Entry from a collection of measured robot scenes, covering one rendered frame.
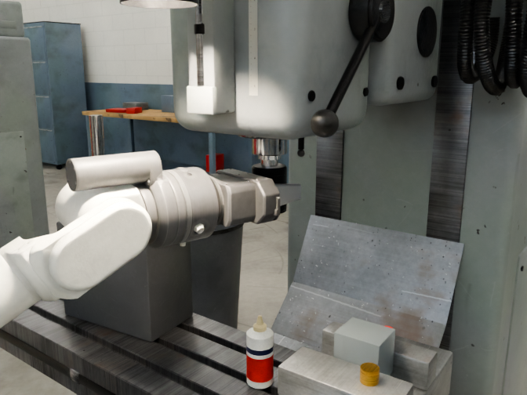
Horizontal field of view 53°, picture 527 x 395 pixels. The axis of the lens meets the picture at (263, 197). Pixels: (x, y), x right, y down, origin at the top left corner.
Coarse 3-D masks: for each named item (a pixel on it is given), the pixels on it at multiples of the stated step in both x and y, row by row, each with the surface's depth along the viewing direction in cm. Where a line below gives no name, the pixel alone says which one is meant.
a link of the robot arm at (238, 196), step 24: (192, 168) 63; (192, 192) 59; (216, 192) 63; (240, 192) 63; (264, 192) 63; (192, 216) 59; (216, 216) 61; (240, 216) 63; (264, 216) 64; (192, 240) 62
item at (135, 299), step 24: (144, 264) 88; (168, 264) 93; (96, 288) 95; (120, 288) 92; (144, 288) 89; (168, 288) 93; (72, 312) 100; (96, 312) 97; (120, 312) 94; (144, 312) 90; (168, 312) 94; (192, 312) 101; (144, 336) 92
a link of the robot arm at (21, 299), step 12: (0, 264) 50; (0, 276) 50; (12, 276) 50; (0, 288) 49; (12, 288) 50; (24, 288) 51; (0, 300) 49; (12, 300) 50; (24, 300) 51; (0, 312) 50; (12, 312) 51; (0, 324) 51
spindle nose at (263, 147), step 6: (252, 144) 69; (258, 144) 68; (264, 144) 67; (270, 144) 67; (276, 144) 67; (282, 144) 68; (252, 150) 69; (258, 150) 68; (264, 150) 67; (270, 150) 67; (276, 150) 68; (282, 150) 68
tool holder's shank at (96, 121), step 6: (96, 114) 96; (90, 120) 94; (96, 120) 94; (102, 120) 95; (90, 126) 94; (96, 126) 94; (102, 126) 95; (90, 132) 95; (96, 132) 95; (102, 132) 95; (90, 138) 95; (96, 138) 95; (102, 138) 95; (96, 144) 95; (102, 144) 96; (96, 150) 95; (102, 150) 96
